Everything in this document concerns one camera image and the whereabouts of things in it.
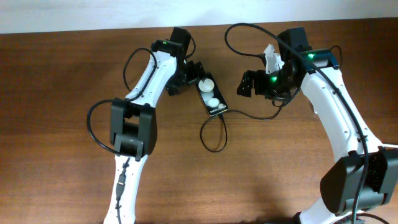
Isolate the black left camera cable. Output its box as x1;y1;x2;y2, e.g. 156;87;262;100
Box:
86;37;197;224

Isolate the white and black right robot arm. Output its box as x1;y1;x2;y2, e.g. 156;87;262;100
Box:
237;27;397;223

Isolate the black camera cable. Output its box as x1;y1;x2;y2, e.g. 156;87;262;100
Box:
224;22;392;224
86;37;197;224

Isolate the thin black charging cable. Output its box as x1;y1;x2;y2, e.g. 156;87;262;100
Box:
200;45;343;154

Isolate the black smartphone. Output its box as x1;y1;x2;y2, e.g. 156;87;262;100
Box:
196;72;229;116

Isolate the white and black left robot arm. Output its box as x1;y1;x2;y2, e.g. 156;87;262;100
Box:
104;27;200;223

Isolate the black right camera cable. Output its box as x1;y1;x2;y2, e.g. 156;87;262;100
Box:
224;22;392;224

